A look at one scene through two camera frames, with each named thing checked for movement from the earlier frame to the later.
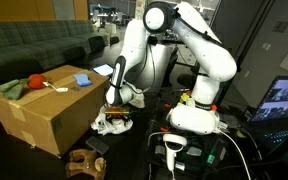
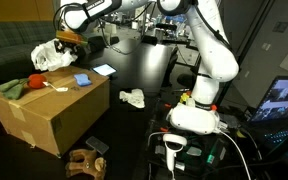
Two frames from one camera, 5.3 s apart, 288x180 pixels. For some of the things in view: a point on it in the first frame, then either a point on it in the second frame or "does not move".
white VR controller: (171, 153) does not move
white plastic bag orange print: (103, 125) → (46, 56)
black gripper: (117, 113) → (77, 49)
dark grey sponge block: (97, 145) does not move
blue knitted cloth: (83, 79) does not move
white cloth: (138, 100) does not move
